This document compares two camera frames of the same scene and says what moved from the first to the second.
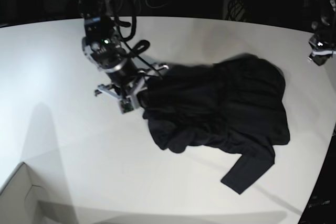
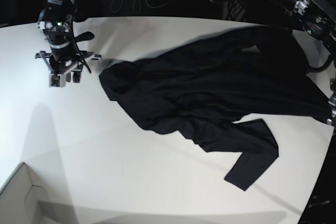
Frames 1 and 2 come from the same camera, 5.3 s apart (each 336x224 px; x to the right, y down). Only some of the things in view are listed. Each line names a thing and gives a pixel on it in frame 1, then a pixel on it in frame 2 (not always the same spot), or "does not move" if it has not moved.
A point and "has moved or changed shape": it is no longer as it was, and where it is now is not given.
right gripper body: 323,49 to 332,101
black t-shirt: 238,103 has moved or changed shape
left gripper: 127,82 to 67,66
